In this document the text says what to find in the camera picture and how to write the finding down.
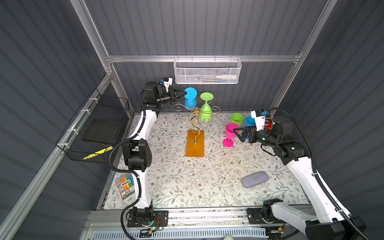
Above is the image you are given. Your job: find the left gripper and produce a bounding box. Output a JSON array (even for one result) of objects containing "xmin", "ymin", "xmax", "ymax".
[{"xmin": 154, "ymin": 88, "xmax": 185, "ymax": 107}]

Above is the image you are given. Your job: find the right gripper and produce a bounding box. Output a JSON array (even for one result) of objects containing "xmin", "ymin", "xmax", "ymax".
[{"xmin": 232, "ymin": 124, "xmax": 277, "ymax": 148}]

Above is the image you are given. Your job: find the blue wine glass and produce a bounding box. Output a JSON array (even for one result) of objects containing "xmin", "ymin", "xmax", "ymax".
[
  {"xmin": 185, "ymin": 87, "xmax": 198, "ymax": 110},
  {"xmin": 245, "ymin": 116, "xmax": 256, "ymax": 127}
]

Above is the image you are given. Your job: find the pink wine glass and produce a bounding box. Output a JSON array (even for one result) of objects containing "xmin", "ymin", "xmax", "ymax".
[{"xmin": 223, "ymin": 123, "xmax": 239, "ymax": 148}]

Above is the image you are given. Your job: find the green wine glass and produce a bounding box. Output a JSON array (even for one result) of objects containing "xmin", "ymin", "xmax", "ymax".
[
  {"xmin": 231, "ymin": 113, "xmax": 244, "ymax": 127},
  {"xmin": 200, "ymin": 92, "xmax": 214, "ymax": 122}
]

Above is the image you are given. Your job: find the red wine glass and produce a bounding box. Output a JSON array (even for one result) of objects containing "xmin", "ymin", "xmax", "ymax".
[{"xmin": 266, "ymin": 119, "xmax": 273, "ymax": 131}]

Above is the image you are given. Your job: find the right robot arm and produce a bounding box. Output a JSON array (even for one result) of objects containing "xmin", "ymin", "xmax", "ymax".
[{"xmin": 234, "ymin": 116, "xmax": 366, "ymax": 240}]

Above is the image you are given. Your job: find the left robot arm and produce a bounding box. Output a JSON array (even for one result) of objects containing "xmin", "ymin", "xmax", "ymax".
[{"xmin": 122, "ymin": 78, "xmax": 186, "ymax": 224}]

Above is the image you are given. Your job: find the orange wooden rack base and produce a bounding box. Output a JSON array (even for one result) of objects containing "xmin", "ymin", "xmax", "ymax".
[{"xmin": 186, "ymin": 130, "xmax": 205, "ymax": 158}]

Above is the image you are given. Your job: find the grey oblong case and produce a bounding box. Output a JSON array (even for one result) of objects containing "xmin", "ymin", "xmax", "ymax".
[{"xmin": 241, "ymin": 171, "xmax": 269, "ymax": 189}]

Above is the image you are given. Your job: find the colourful marker pack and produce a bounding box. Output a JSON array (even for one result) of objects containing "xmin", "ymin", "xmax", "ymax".
[{"xmin": 116, "ymin": 173, "xmax": 135, "ymax": 200}]

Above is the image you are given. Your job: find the white mesh wall basket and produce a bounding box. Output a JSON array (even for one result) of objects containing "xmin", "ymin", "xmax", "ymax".
[{"xmin": 173, "ymin": 57, "xmax": 242, "ymax": 85}]

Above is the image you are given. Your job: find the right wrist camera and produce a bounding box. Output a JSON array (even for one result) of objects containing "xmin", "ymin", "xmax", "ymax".
[{"xmin": 251, "ymin": 109, "xmax": 268, "ymax": 131}]

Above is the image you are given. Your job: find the gold wire glass rack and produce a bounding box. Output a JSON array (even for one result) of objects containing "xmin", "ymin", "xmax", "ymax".
[{"xmin": 174, "ymin": 103, "xmax": 221, "ymax": 132}]

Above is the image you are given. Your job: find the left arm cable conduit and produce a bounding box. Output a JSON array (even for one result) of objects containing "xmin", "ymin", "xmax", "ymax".
[{"xmin": 107, "ymin": 88, "xmax": 148, "ymax": 240}]

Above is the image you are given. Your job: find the black wire side basket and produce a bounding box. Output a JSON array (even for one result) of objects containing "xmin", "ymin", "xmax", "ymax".
[{"xmin": 57, "ymin": 90, "xmax": 130, "ymax": 164}]

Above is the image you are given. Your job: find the front mounting rail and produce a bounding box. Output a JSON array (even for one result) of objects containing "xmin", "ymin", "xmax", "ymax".
[{"xmin": 80, "ymin": 206, "xmax": 340, "ymax": 240}]

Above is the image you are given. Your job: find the aluminium frame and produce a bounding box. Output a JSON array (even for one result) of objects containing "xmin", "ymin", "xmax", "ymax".
[{"xmin": 1, "ymin": 1, "xmax": 337, "ymax": 240}]

